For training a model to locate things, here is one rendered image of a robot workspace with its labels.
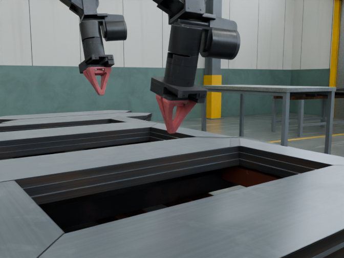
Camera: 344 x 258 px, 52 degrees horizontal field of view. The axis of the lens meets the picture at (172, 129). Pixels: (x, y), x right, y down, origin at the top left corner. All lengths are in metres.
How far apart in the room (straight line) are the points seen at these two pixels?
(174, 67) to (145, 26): 8.11
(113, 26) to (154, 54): 7.75
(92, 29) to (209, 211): 0.68
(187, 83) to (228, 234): 0.31
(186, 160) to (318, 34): 10.18
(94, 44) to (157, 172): 0.41
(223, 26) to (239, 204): 0.33
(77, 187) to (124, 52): 7.82
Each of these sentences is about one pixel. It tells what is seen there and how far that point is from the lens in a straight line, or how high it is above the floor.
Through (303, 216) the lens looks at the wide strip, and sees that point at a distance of 0.50.
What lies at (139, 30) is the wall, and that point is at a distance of 8.67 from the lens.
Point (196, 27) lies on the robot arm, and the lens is 0.64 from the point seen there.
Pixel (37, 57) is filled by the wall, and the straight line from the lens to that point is 8.01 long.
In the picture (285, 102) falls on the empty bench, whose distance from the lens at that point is 3.58.
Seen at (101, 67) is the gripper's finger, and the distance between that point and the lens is 1.00.
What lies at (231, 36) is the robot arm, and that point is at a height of 1.12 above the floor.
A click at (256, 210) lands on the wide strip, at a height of 0.86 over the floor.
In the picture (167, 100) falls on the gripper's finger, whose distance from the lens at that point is 0.64.
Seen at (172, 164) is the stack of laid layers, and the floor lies 0.84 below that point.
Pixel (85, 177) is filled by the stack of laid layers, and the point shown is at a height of 0.85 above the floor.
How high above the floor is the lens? 1.04
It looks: 8 degrees down
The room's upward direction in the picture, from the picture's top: straight up
